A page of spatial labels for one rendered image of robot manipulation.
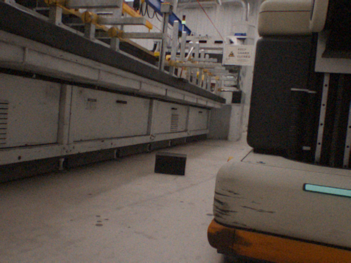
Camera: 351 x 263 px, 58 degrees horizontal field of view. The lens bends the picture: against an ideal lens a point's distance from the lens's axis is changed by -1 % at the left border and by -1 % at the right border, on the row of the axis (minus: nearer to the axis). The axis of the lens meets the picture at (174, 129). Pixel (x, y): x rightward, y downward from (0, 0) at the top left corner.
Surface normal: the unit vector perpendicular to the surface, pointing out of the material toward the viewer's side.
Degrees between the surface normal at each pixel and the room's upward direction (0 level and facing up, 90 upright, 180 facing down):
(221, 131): 90
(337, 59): 90
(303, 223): 90
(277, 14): 90
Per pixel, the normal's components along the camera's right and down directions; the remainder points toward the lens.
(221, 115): -0.31, 0.02
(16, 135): 0.94, 0.11
